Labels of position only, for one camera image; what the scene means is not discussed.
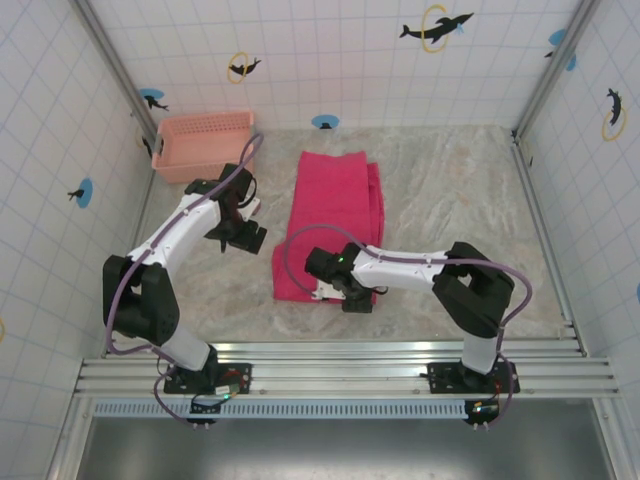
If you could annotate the pink towel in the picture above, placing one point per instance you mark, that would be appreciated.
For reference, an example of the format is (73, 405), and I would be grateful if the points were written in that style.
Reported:
(330, 220)

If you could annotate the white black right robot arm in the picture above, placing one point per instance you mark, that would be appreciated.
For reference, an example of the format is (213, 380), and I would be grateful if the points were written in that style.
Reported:
(450, 295)

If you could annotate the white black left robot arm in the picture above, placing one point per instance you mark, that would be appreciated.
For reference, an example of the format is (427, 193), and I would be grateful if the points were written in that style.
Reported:
(160, 280)

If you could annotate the pink perforated plastic basket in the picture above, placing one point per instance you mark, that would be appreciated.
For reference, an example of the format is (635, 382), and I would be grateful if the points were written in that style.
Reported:
(202, 145)

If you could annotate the blue oval seal sticker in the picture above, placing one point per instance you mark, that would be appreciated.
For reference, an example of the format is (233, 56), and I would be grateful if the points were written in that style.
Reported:
(324, 122)

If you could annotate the blue oval orca sticker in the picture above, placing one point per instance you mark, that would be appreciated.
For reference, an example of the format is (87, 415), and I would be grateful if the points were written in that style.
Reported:
(152, 99)

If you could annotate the blue oval diver sticker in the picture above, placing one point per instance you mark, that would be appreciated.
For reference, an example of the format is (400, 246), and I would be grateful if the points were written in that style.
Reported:
(82, 192)

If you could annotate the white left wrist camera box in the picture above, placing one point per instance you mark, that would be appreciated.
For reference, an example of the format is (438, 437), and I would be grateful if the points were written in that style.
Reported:
(251, 206)

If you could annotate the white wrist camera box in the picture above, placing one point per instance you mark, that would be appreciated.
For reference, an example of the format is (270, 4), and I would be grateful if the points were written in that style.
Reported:
(327, 292)
(251, 206)

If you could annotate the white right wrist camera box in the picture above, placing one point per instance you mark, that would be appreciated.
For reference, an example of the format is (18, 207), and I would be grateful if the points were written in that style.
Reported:
(327, 292)

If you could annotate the aluminium mounting rail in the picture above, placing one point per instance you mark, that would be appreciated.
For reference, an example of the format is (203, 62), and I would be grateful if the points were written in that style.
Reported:
(350, 370)

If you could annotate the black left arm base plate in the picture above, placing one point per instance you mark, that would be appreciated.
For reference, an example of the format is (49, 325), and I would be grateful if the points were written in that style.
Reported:
(235, 377)

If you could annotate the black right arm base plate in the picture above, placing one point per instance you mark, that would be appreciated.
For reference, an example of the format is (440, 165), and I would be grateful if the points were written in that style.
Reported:
(445, 377)

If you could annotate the aluminium corner post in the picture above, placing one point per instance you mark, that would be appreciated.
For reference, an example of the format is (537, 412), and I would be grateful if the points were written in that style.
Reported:
(115, 65)
(555, 65)

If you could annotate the aluminium side rail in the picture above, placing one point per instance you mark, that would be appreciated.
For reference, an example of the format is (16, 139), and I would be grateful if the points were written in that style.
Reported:
(545, 240)

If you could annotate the blue patch wall sticker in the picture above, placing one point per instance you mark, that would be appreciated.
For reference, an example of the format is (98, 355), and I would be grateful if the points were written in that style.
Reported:
(562, 47)

